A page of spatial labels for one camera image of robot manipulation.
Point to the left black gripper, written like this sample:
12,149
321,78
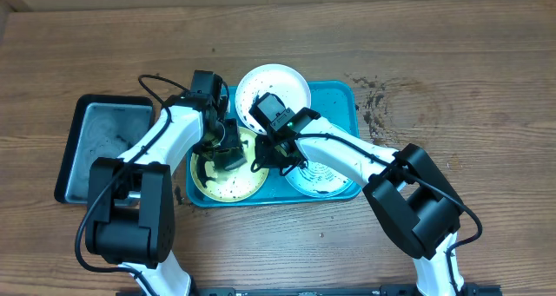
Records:
230,141

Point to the green scrubbing sponge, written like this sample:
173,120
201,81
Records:
230,159

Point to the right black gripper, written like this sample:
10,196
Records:
265,158

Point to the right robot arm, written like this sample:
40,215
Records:
415,205

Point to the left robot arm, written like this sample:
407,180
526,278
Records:
130,218

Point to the black water tray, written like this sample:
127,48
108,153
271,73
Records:
102,126

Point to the teal plastic tray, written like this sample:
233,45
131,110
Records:
333,100

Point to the light blue dirty plate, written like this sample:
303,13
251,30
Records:
317,180

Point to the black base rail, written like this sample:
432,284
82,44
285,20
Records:
385,290

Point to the white plate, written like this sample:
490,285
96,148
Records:
281,80

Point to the yellow plate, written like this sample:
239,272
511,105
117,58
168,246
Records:
209,186

